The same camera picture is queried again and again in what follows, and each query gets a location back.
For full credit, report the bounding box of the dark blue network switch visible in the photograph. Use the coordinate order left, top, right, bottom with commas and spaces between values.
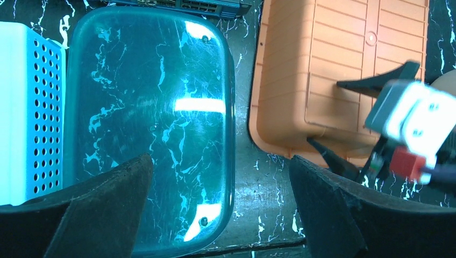
105, 0, 252, 19

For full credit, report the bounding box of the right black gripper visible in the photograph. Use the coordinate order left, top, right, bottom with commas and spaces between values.
307, 61, 421, 183

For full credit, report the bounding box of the tan bucket with black liner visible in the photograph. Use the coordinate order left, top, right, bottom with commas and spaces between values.
430, 69, 456, 96

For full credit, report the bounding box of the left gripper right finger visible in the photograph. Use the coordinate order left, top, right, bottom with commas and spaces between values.
289, 156, 455, 257

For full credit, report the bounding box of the orange plastic tray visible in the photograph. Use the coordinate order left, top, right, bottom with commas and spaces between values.
249, 0, 430, 166

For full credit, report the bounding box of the dark teal transparent container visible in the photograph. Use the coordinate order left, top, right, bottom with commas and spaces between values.
62, 6, 236, 257

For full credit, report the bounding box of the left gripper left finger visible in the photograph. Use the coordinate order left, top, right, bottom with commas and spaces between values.
1, 153, 153, 257

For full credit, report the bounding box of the light blue perforated basket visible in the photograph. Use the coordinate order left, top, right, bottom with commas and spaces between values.
1, 21, 66, 205

